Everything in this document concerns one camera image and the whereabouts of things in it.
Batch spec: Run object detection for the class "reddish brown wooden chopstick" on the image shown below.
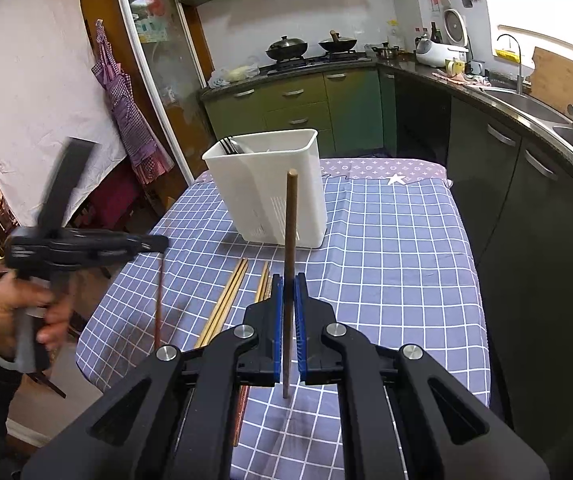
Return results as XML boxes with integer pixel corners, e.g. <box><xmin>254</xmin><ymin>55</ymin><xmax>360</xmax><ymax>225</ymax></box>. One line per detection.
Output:
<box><xmin>233</xmin><ymin>385</ymin><xmax>250</xmax><ymax>449</ymax></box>

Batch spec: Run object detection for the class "white plastic utensil holder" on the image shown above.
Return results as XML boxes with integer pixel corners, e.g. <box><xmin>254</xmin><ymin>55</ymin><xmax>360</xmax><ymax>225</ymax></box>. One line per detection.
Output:
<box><xmin>202</xmin><ymin>128</ymin><xmax>329</xmax><ymax>250</ymax></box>

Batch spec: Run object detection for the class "steel double sink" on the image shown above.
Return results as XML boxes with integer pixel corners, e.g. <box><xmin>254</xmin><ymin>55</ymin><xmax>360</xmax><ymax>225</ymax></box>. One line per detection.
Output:
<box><xmin>481</xmin><ymin>84</ymin><xmax>573</xmax><ymax>172</ymax></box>

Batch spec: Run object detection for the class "wooden cutting board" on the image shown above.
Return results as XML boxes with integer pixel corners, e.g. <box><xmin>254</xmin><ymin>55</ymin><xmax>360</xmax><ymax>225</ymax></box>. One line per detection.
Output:
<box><xmin>529</xmin><ymin>45</ymin><xmax>573</xmax><ymax>116</ymax></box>

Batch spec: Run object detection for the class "white rice cooker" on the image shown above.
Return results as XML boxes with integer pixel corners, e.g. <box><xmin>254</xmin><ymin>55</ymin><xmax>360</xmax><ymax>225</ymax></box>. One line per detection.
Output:
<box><xmin>415</xmin><ymin>8</ymin><xmax>470</xmax><ymax>69</ymax></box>

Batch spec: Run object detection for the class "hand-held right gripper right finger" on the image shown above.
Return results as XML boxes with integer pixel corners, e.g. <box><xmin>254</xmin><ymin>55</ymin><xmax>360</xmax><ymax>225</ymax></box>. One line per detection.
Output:
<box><xmin>294</xmin><ymin>274</ymin><xmax>550</xmax><ymax>480</ymax></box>

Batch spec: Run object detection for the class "dark red chair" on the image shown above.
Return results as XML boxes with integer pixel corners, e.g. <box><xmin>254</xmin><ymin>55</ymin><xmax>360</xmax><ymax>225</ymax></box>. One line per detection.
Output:
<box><xmin>73</xmin><ymin>159</ymin><xmax>162</xmax><ymax>231</ymax></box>

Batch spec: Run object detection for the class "purple checked apron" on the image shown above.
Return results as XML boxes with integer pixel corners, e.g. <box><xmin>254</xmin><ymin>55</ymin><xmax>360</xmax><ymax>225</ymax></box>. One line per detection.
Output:
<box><xmin>91</xmin><ymin>19</ymin><xmax>175</xmax><ymax>186</ymax></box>

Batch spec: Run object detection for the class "dark red wooden chopstick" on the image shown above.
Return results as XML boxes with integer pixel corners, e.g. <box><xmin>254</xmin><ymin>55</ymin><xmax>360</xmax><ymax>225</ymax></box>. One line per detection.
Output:
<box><xmin>153</xmin><ymin>255</ymin><xmax>166</xmax><ymax>351</ymax></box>

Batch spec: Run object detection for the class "black gas stove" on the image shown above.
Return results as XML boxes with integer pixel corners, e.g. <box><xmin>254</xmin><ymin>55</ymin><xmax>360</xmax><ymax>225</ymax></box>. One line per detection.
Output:
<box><xmin>258</xmin><ymin>50</ymin><xmax>373</xmax><ymax>72</ymax></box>

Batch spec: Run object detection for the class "dark base cabinet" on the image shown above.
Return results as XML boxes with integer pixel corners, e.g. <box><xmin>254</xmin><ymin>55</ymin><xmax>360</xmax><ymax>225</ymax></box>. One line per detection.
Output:
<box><xmin>394</xmin><ymin>67</ymin><xmax>573</xmax><ymax>480</ymax></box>

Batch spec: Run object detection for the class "glass sliding door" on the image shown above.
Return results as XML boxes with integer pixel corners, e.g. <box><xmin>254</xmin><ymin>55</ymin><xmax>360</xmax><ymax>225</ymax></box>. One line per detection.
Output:
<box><xmin>111</xmin><ymin>0</ymin><xmax>208</xmax><ymax>182</ymax></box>

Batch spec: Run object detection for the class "black wok with wooden handle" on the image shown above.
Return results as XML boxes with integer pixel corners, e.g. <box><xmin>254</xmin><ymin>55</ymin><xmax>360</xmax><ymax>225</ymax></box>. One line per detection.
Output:
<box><xmin>317</xmin><ymin>29</ymin><xmax>359</xmax><ymax>54</ymax></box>

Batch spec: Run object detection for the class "pink dish cloth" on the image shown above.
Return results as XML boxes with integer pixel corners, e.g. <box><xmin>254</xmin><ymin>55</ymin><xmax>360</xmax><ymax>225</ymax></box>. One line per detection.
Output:
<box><xmin>432</xmin><ymin>70</ymin><xmax>492</xmax><ymax>87</ymax></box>

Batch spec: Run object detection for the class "black wok with lid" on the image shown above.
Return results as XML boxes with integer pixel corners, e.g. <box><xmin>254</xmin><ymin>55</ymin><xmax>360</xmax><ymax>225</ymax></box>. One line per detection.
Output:
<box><xmin>265</xmin><ymin>35</ymin><xmax>310</xmax><ymax>61</ymax></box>

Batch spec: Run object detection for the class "clear plastic bag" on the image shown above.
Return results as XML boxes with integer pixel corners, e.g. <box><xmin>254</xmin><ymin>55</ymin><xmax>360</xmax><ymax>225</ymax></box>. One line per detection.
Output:
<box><xmin>209</xmin><ymin>62</ymin><xmax>262</xmax><ymax>87</ymax></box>

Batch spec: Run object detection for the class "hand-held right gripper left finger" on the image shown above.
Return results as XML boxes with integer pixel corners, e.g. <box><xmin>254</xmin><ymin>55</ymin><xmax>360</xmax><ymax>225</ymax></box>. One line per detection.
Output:
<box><xmin>21</xmin><ymin>274</ymin><xmax>284</xmax><ymax>480</ymax></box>

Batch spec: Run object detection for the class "white hanging sheet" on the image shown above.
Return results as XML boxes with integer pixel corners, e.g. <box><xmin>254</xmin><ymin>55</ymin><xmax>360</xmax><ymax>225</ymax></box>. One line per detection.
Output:
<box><xmin>0</xmin><ymin>0</ymin><xmax>130</xmax><ymax>227</ymax></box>

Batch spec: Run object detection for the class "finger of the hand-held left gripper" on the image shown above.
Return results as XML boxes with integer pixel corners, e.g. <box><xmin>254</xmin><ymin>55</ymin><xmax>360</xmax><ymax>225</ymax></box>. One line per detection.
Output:
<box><xmin>125</xmin><ymin>232</ymin><xmax>170</xmax><ymax>262</ymax></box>

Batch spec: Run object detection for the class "small steel faucet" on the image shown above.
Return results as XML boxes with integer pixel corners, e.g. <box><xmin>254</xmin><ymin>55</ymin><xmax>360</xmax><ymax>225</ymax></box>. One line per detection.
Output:
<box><xmin>496</xmin><ymin>33</ymin><xmax>525</xmax><ymax>95</ymax></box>

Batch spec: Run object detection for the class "dark brown wooden chopstick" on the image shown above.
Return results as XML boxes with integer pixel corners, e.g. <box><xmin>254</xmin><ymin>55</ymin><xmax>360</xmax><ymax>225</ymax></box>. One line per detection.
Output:
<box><xmin>282</xmin><ymin>169</ymin><xmax>299</xmax><ymax>400</ymax></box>

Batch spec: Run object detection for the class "green base cabinet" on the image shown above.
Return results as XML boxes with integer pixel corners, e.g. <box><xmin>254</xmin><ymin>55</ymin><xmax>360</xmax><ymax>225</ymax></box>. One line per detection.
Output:
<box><xmin>201</xmin><ymin>67</ymin><xmax>398</xmax><ymax>159</ymax></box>

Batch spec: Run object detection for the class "blue checked tablecloth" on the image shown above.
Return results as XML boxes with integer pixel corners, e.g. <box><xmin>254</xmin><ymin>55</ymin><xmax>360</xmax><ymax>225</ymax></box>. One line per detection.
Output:
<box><xmin>75</xmin><ymin>175</ymin><xmax>492</xmax><ymax>480</ymax></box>

